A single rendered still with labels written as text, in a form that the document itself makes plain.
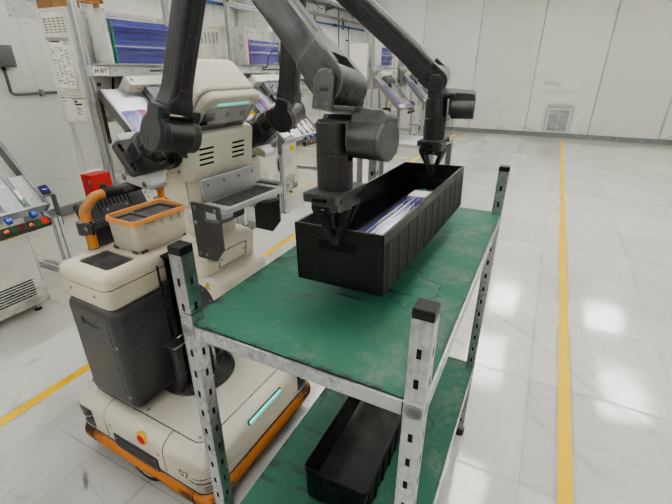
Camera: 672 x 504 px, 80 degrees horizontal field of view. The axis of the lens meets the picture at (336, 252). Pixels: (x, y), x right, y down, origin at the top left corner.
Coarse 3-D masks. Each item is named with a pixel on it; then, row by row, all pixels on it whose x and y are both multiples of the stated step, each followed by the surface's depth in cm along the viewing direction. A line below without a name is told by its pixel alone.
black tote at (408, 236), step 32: (384, 192) 106; (448, 192) 99; (320, 224) 79; (352, 224) 92; (416, 224) 79; (320, 256) 72; (352, 256) 69; (384, 256) 66; (416, 256) 83; (352, 288) 71; (384, 288) 69
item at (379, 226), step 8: (416, 192) 112; (424, 192) 111; (408, 200) 105; (416, 200) 104; (392, 208) 99; (400, 208) 99; (408, 208) 99; (384, 216) 94; (392, 216) 94; (400, 216) 93; (376, 224) 89; (384, 224) 89; (392, 224) 88; (368, 232) 84; (376, 232) 84; (384, 232) 84
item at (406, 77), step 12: (396, 60) 790; (396, 72) 798; (408, 72) 806; (396, 84) 811; (408, 84) 796; (420, 84) 844; (420, 96) 794; (408, 120) 822; (420, 120) 880; (408, 132) 833; (420, 132) 816
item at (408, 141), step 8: (400, 136) 363; (408, 136) 363; (416, 136) 363; (400, 144) 331; (408, 144) 327; (416, 144) 325; (448, 144) 350; (448, 152) 352; (360, 160) 357; (432, 160) 321; (448, 160) 355; (360, 168) 360; (360, 176) 364
